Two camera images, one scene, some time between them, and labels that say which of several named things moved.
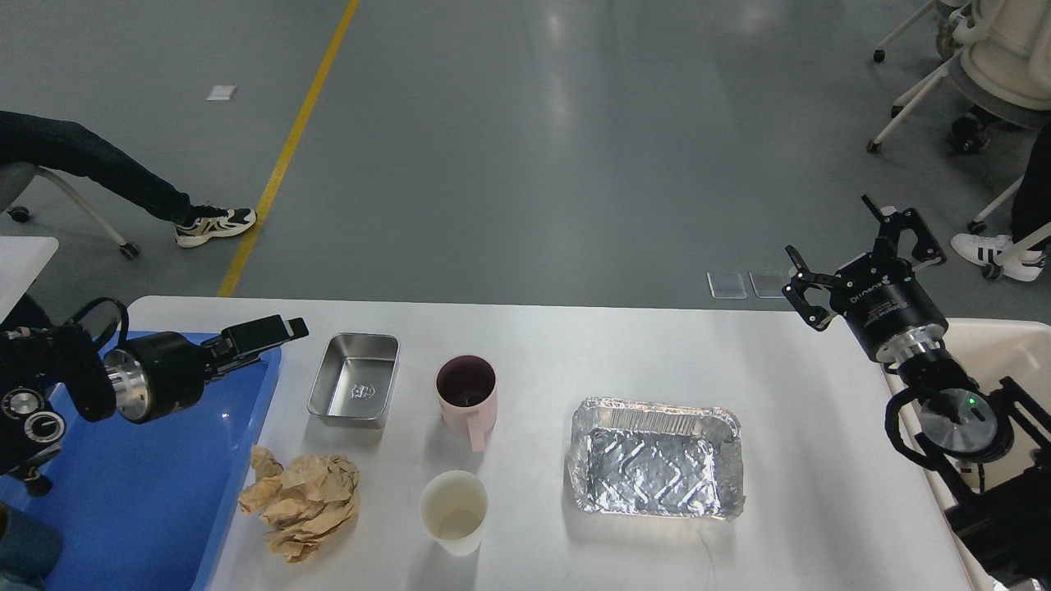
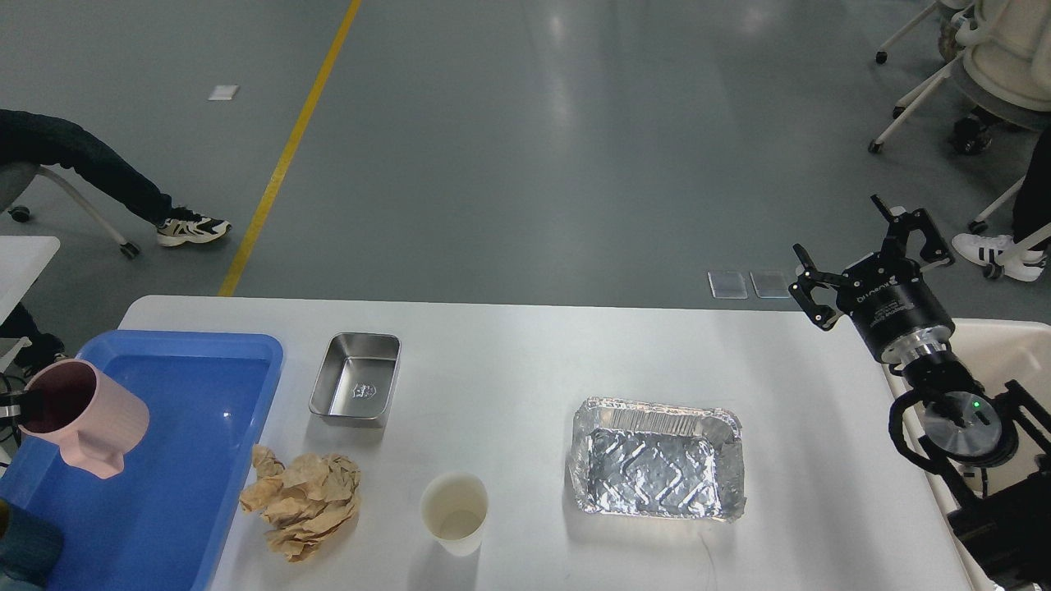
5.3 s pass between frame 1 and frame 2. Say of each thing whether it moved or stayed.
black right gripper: stayed
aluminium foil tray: stayed
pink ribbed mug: moved
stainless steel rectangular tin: stayed
